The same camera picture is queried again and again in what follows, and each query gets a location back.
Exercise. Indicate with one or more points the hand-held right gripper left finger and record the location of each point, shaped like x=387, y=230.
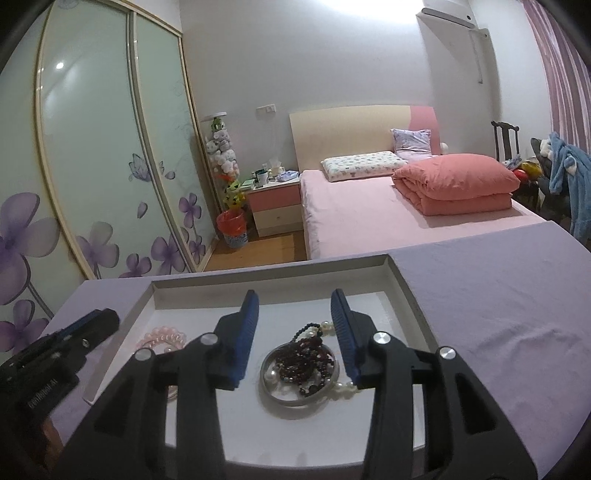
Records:
x=244, y=344

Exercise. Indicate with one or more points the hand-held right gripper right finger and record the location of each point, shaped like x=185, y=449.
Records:
x=345, y=339

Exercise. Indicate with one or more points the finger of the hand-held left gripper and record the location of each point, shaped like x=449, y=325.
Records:
x=104, y=325
x=78, y=324

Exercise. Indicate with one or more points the silver cuff bangle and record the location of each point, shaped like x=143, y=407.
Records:
x=277, y=397

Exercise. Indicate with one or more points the grey cardboard box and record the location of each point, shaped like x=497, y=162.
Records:
x=323, y=434

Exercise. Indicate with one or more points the red trash bin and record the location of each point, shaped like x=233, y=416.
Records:
x=233, y=228

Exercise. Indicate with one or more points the bed with pink sheet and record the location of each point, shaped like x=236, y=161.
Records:
x=360, y=217

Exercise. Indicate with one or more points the pink and cream nightstand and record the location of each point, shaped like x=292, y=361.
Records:
x=274, y=207

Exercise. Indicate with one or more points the white mug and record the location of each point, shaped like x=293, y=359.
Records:
x=262, y=178

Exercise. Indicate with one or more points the blue packet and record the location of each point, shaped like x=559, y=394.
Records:
x=287, y=176

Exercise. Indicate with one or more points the floral white pillow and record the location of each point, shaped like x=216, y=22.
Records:
x=360, y=166

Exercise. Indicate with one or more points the tissue box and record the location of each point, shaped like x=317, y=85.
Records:
x=276, y=170

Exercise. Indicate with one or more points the floral sliding door wardrobe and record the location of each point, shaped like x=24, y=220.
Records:
x=92, y=138

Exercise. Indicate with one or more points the stack of plush toys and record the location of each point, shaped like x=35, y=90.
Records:
x=224, y=157

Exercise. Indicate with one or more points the folded pink quilt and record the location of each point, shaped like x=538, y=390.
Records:
x=452, y=182

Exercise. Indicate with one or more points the purple pillow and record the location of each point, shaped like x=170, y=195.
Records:
x=411, y=143

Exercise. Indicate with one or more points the cream and pink headboard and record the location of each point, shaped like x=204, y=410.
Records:
x=341, y=131

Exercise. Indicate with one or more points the black chair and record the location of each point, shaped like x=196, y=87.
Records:
x=542, y=194

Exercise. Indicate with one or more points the colourful toys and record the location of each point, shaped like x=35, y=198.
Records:
x=526, y=170

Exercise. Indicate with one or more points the dark wooden chair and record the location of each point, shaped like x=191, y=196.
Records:
x=505, y=138

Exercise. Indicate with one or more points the blue garment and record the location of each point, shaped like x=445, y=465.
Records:
x=570, y=180

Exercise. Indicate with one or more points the white air conditioner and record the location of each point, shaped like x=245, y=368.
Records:
x=448, y=21

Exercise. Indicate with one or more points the pink curtain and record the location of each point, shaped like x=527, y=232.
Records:
x=563, y=69

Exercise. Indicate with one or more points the wall socket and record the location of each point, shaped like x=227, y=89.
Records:
x=265, y=109

